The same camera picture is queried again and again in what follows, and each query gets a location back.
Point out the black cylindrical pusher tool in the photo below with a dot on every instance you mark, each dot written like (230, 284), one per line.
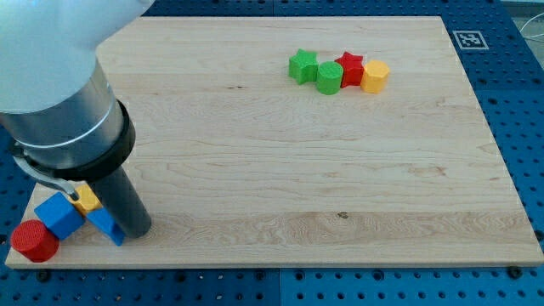
(118, 196)

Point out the blue triangle block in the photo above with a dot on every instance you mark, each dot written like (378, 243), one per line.
(106, 224)

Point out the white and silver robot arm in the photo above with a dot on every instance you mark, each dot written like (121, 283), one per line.
(65, 122)

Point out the blue cube block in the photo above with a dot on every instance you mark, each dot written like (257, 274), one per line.
(59, 216)

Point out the red cylinder block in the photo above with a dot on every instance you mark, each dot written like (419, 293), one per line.
(34, 241)

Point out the wooden board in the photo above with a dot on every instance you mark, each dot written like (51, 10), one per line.
(241, 167)

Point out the green star block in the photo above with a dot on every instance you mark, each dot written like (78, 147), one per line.
(303, 66)

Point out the green cylinder block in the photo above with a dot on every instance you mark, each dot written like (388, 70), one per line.
(329, 77)

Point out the red star block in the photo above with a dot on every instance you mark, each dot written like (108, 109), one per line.
(353, 69)

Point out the yellow hexagon block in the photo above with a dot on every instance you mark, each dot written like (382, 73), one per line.
(375, 76)

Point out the white fiducial marker tag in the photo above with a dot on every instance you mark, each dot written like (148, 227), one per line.
(470, 40)

